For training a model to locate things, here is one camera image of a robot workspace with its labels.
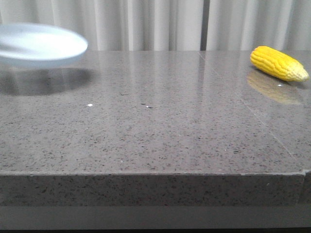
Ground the yellow corn cob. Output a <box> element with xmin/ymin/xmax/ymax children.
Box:
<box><xmin>250</xmin><ymin>46</ymin><xmax>310</xmax><ymax>82</ymax></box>

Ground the light blue round plate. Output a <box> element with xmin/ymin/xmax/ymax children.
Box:
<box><xmin>0</xmin><ymin>23</ymin><xmax>88</xmax><ymax>68</ymax></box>

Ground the white pleated curtain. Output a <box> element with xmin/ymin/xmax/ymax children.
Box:
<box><xmin>0</xmin><ymin>0</ymin><xmax>311</xmax><ymax>51</ymax></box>

